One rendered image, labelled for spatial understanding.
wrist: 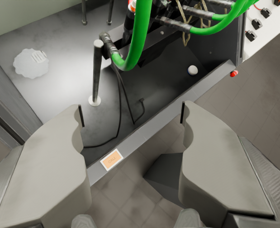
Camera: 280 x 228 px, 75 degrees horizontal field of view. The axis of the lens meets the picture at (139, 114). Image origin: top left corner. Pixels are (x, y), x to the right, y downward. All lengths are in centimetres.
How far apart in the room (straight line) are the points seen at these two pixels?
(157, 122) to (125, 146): 11
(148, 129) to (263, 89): 196
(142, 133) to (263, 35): 59
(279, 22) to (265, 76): 153
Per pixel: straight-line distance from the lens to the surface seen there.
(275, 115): 236
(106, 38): 37
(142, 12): 18
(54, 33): 74
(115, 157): 47
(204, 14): 54
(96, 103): 62
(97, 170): 48
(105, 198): 146
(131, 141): 49
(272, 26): 92
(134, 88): 66
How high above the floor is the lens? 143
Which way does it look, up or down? 70 degrees down
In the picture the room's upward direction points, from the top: 48 degrees clockwise
